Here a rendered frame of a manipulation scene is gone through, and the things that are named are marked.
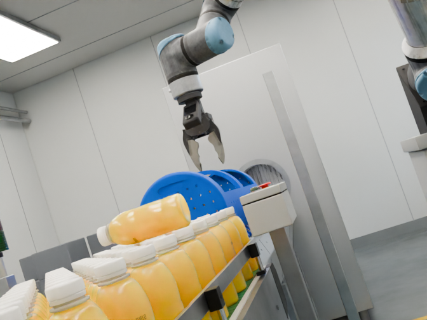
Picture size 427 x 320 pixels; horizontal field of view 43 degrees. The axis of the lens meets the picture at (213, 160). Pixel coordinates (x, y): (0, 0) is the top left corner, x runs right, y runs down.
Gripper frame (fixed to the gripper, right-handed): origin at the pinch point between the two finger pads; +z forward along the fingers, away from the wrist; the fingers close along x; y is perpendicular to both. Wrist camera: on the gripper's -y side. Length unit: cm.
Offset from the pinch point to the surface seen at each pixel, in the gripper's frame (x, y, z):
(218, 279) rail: -4, -50, 24
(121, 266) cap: -2, -84, 14
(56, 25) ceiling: 184, 381, -219
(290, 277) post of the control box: -12.0, -10.9, 33.9
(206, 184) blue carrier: 5.9, 13.7, 4.7
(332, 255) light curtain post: -17, 158, 59
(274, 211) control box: -14.5, -18.9, 16.9
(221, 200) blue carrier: 3.3, 13.7, 10.8
